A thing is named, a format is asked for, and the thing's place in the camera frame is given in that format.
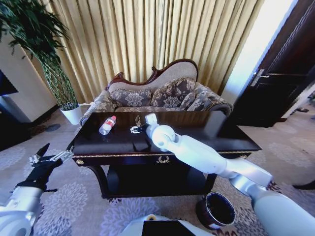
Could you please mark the white plant pot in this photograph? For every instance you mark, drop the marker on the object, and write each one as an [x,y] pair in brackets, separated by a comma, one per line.
[72,114]

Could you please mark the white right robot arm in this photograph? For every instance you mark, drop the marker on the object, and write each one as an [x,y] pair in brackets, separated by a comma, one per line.
[204,157]

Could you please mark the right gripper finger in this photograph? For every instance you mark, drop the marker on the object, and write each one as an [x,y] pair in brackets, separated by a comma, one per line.
[139,125]
[135,130]

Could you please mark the dark wooden door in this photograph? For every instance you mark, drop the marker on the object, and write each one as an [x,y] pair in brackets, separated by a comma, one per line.
[278,86]

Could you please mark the black television screen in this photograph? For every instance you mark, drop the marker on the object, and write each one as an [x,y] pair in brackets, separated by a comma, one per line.
[6,83]

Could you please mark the tall green potted plant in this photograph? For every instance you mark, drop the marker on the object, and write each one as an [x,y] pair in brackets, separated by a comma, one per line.
[37,37]

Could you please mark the brown wrapper trash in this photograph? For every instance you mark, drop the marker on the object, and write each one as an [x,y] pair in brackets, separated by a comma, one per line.
[138,119]

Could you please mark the ornate floral fabric sofa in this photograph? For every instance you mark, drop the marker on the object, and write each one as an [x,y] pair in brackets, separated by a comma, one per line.
[177,71]

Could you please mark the dark round trash bin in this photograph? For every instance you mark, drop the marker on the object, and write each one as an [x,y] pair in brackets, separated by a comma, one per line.
[216,211]

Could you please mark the small floral sofa cushion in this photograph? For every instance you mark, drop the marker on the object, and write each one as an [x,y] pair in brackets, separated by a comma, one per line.
[130,98]

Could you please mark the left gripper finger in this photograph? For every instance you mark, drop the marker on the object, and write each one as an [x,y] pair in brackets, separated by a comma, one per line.
[62,156]
[41,151]

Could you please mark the slanted floral sofa cushion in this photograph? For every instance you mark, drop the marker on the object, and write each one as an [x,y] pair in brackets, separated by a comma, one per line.
[197,102]

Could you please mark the golden pleated curtain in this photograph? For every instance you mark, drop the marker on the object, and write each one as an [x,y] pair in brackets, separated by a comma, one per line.
[137,37]

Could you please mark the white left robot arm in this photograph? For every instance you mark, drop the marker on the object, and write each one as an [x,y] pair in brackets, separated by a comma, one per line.
[17,209]

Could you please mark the clear plastic water bottle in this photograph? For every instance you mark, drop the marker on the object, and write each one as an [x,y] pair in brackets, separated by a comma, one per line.
[107,125]

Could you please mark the large floral sofa cushion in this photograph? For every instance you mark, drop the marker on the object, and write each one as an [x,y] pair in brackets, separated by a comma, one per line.
[172,93]

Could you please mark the dark wooden coffee table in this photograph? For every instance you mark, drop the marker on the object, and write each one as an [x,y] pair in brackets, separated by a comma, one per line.
[118,145]

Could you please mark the white robot front shell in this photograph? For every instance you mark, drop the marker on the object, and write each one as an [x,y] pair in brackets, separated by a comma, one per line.
[167,226]

